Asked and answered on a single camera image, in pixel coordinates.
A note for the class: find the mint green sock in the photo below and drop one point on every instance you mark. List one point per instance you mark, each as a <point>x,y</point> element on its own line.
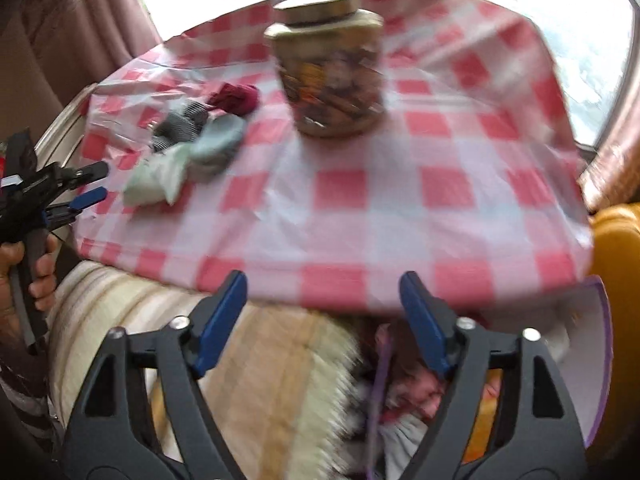
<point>155,180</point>

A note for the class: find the white bedside cabinet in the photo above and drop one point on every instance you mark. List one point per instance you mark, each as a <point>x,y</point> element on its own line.
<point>60,130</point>

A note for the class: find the light teal sock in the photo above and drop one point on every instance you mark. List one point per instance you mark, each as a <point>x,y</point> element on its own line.
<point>217,147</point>

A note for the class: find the window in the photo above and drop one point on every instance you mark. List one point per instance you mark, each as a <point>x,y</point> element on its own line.
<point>585,60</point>

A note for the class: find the pink pleated curtain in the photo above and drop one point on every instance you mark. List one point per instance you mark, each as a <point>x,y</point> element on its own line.
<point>90,10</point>

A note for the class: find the person's left hand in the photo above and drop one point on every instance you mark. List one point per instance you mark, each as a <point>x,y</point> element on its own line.
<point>42,280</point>

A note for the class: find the grey striped sock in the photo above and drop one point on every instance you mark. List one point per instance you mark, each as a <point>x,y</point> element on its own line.
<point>180,125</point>

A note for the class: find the person's left forearm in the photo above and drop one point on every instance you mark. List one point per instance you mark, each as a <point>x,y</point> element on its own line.
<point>20,400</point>

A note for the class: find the pink white checkered tablecloth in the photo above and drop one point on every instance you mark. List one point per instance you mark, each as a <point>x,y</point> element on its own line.
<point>375,210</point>

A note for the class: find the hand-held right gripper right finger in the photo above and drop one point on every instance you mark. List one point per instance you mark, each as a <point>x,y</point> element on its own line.
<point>425,320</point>

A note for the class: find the clear jar with gold lid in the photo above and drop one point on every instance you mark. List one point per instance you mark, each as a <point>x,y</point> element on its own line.
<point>330,85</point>

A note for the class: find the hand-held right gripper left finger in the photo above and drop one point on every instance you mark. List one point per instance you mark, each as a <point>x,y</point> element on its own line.
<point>222,320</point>

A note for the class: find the maroon sock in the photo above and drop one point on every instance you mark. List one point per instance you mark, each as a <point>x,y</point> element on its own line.
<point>235,97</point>

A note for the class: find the purple storage box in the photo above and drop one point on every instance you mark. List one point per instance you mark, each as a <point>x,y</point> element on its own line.
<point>580,320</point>

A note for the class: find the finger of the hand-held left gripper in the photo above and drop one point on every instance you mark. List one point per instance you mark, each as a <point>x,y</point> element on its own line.
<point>85,172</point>
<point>87,197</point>

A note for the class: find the striped towel blanket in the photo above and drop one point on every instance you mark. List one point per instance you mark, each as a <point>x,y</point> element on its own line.
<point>280,360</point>

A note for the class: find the yellow leather sofa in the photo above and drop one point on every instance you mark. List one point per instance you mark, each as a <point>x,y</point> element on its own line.
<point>620,250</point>

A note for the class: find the patterned pink curtain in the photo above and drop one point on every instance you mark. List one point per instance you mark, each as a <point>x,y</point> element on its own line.
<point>610,170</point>

